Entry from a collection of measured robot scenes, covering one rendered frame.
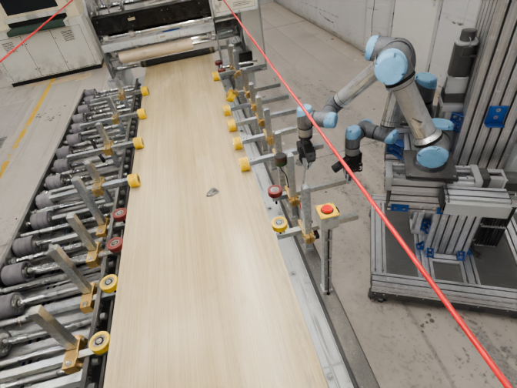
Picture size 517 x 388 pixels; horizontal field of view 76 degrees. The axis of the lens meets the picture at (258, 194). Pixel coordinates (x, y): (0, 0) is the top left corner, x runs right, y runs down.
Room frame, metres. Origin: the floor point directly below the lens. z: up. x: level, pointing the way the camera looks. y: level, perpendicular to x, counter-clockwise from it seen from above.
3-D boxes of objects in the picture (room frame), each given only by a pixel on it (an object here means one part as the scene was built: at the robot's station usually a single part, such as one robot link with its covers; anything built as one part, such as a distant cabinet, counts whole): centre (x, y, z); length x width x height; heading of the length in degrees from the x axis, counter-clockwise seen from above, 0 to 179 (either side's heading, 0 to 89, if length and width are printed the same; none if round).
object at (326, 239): (0.86, -0.24, 0.93); 0.05 x 0.05 x 0.45; 6
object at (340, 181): (1.42, -0.29, 0.84); 0.43 x 0.03 x 0.04; 96
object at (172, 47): (3.90, 0.62, 1.05); 1.43 x 0.12 x 0.12; 96
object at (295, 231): (1.16, -0.27, 0.81); 0.43 x 0.03 x 0.04; 96
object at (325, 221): (0.86, -0.24, 1.18); 0.07 x 0.07 x 0.08; 6
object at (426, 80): (1.70, -1.02, 1.21); 0.13 x 0.12 x 0.14; 41
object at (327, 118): (1.40, -0.38, 1.29); 0.11 x 0.11 x 0.08; 57
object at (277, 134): (1.62, -0.16, 0.90); 0.03 x 0.03 x 0.48; 6
